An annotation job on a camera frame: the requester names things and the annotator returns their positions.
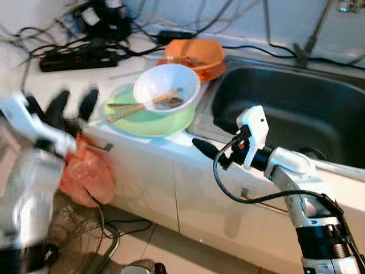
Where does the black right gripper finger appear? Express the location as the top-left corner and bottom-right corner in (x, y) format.
(192, 138), (227, 167)

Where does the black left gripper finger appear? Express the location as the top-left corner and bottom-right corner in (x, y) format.
(79, 87), (99, 122)
(46, 88), (72, 130)

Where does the white bowl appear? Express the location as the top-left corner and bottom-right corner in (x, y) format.
(133, 63), (201, 115)

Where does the black power strip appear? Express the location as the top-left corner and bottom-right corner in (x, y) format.
(40, 50), (117, 72)

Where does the red plastic bag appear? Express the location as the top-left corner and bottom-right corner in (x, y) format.
(60, 134), (116, 207)

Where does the stainless steel sink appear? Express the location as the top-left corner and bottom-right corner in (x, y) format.
(187, 56), (365, 178)

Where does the green plate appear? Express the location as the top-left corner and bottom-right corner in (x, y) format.
(104, 83), (194, 138)

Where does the plain white cabinet door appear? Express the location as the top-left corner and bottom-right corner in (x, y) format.
(97, 140), (182, 233)

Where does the orange plate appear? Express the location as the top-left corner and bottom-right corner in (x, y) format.
(191, 63), (226, 82)

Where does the black charger box white label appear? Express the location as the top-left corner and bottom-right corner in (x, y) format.
(77, 0), (132, 41)

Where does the orange bowl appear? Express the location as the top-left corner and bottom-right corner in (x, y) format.
(164, 38), (226, 72)

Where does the black power brick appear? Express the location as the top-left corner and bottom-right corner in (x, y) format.
(157, 30), (194, 45)

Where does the metal cage floor fan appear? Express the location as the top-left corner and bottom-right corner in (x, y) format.
(48, 203), (120, 274)

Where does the metal faucet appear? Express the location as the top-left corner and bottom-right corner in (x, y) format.
(292, 0), (365, 68)

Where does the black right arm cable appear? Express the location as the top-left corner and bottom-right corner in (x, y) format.
(212, 140), (351, 246)

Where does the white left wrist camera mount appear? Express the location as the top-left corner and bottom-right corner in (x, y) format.
(1, 91), (79, 159)

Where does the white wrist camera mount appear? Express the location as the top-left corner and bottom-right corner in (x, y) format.
(1, 91), (79, 159)
(237, 105), (269, 171)

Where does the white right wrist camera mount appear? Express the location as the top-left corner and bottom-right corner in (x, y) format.
(237, 105), (269, 171)

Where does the metal cabinet handle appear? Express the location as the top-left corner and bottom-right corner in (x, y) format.
(240, 187), (291, 216)

